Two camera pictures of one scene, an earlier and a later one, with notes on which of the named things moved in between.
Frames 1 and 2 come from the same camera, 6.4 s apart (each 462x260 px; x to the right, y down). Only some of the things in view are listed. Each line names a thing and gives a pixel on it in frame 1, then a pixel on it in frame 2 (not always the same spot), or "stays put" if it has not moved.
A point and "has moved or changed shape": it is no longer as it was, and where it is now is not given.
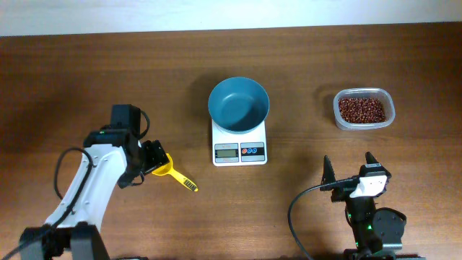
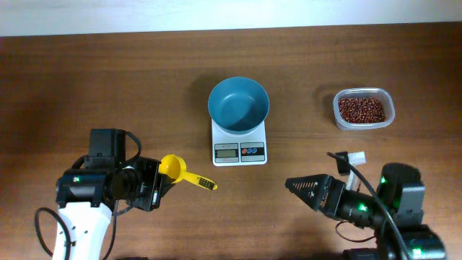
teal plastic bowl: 238,105 stays put
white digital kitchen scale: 248,149 stays put
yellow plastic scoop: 169,169 has moved or changed shape
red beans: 361,110 stays put
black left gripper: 154,156 to 150,184
